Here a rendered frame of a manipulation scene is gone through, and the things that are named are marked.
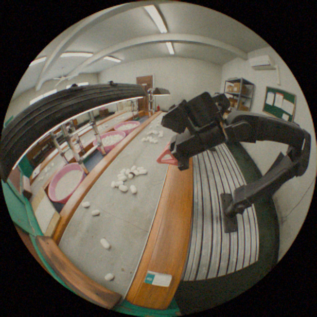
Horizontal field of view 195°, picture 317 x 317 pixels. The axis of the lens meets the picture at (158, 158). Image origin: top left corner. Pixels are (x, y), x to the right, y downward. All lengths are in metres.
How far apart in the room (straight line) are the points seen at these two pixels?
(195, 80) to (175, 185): 5.01
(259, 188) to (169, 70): 5.20
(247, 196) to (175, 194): 0.25
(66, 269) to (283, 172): 0.62
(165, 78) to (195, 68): 1.52
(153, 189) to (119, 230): 0.19
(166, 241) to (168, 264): 0.07
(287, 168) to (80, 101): 0.54
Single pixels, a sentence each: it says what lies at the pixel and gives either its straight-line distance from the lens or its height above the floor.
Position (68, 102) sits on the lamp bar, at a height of 1.08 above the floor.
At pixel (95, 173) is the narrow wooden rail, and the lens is 0.48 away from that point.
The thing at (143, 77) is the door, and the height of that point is 1.91.
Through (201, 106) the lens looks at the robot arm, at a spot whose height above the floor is 1.04.
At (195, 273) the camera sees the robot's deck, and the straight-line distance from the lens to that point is 0.45.
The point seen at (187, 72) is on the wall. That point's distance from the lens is 5.18.
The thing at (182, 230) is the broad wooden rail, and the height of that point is 0.76.
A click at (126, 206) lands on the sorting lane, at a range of 0.36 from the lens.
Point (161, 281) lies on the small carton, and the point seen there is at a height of 0.78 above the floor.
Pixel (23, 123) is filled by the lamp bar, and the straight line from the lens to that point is 0.22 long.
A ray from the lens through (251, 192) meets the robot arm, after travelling 0.37.
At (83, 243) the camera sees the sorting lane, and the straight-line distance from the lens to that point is 0.41.
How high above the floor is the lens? 1.06
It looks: 40 degrees down
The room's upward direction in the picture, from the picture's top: straight up
